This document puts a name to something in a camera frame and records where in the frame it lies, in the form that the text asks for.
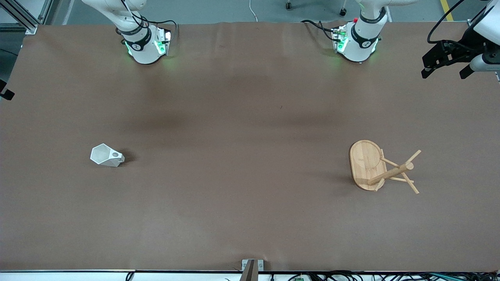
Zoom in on metal table edge bracket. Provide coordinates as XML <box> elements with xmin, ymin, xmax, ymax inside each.
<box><xmin>241</xmin><ymin>259</ymin><xmax>264</xmax><ymax>272</ymax></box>

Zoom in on tangled black cables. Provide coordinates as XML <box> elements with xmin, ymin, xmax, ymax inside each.
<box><xmin>305</xmin><ymin>270</ymin><xmax>500</xmax><ymax>281</ymax></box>

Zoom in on white faceted cup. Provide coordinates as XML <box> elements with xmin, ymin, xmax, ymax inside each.
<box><xmin>90</xmin><ymin>143</ymin><xmax>125</xmax><ymax>168</ymax></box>

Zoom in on black right base cable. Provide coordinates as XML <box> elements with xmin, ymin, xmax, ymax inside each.
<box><xmin>141</xmin><ymin>15</ymin><xmax>180</xmax><ymax>40</ymax></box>

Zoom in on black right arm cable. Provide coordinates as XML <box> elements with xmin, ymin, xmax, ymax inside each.
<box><xmin>121</xmin><ymin>0</ymin><xmax>150</xmax><ymax>28</ymax></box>

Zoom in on brown table cover sheet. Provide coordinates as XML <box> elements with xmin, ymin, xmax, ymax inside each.
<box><xmin>0</xmin><ymin>21</ymin><xmax>500</xmax><ymax>272</ymax></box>

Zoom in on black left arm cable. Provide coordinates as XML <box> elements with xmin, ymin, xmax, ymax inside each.
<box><xmin>427</xmin><ymin>0</ymin><xmax>487</xmax><ymax>44</ymax></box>

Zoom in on black left base cable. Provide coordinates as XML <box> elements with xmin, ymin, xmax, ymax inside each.
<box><xmin>301</xmin><ymin>19</ymin><xmax>337</xmax><ymax>42</ymax></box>

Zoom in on wooden cup rack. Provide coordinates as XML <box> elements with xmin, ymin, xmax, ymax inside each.
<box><xmin>349</xmin><ymin>139</ymin><xmax>422</xmax><ymax>195</ymax></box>

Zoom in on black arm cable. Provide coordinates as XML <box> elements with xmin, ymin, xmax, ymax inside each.
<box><xmin>121</xmin><ymin>0</ymin><xmax>150</xmax><ymax>28</ymax></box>
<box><xmin>427</xmin><ymin>0</ymin><xmax>487</xmax><ymax>44</ymax></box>

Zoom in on black base cable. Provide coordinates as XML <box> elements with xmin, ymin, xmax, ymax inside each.
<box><xmin>141</xmin><ymin>15</ymin><xmax>180</xmax><ymax>40</ymax></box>
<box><xmin>301</xmin><ymin>19</ymin><xmax>337</xmax><ymax>42</ymax></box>

